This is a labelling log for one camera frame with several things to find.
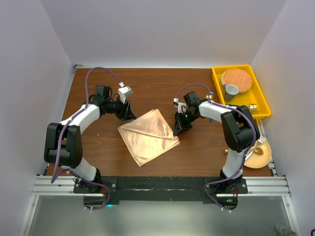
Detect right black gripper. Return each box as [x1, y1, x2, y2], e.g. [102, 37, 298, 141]
[173, 110, 199, 136]

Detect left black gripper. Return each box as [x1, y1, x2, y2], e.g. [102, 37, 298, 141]
[104, 95, 136, 121]

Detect peach satin napkin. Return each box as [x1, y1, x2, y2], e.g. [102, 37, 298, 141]
[118, 109, 180, 167]

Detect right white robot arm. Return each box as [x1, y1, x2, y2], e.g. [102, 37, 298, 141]
[173, 91, 259, 193]

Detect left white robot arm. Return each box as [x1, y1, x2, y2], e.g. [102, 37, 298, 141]
[44, 84, 136, 193]

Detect gold spoon on table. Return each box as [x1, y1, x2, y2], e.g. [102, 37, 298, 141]
[205, 94, 214, 100]

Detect grey white cup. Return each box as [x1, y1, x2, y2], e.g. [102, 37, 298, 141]
[223, 85, 239, 101]

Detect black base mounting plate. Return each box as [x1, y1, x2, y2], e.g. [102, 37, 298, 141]
[73, 176, 248, 209]

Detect gold black spoon in tray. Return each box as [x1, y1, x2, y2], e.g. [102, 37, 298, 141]
[248, 104, 258, 112]

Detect woven orange round plate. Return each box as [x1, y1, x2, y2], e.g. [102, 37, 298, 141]
[221, 68, 252, 93]

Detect yellow plastic tray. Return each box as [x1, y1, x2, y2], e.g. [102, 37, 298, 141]
[212, 64, 271, 119]

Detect gold spoon on plate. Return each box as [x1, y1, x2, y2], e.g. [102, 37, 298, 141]
[224, 147, 264, 156]

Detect beige round plate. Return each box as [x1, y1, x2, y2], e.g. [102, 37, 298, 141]
[244, 141, 272, 169]

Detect silver fork on plate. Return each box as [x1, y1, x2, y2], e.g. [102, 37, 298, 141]
[245, 133, 268, 161]

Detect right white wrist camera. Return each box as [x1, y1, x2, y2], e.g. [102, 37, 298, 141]
[173, 98, 188, 114]

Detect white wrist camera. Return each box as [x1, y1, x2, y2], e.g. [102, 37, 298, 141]
[118, 82, 133, 103]
[173, 98, 188, 114]

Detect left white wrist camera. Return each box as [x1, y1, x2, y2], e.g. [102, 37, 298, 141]
[118, 82, 133, 103]

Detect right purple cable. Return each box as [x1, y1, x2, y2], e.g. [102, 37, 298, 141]
[174, 84, 258, 214]

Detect purple cable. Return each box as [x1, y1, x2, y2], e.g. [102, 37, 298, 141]
[174, 84, 258, 214]
[50, 67, 124, 211]

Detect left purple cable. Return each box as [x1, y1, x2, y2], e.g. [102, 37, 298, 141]
[50, 67, 124, 211]

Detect aluminium rail frame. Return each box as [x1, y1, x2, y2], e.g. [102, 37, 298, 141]
[18, 118, 301, 236]

